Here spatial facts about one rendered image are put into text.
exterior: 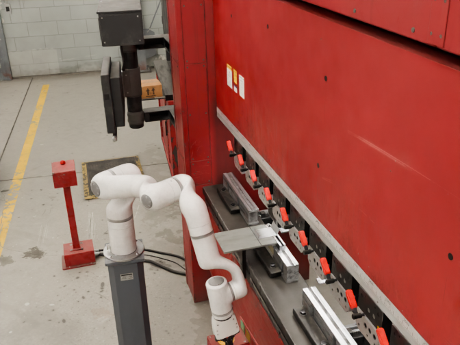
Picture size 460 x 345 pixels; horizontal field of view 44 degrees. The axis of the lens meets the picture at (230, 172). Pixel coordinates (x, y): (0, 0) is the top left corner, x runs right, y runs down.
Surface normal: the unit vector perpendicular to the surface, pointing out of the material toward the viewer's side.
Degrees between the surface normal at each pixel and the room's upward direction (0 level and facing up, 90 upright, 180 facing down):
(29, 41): 90
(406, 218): 90
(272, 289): 0
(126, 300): 90
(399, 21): 90
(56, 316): 0
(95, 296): 0
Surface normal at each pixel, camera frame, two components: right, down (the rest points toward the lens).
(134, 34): 0.16, 0.42
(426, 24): -0.96, 0.14
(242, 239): -0.03, -0.90
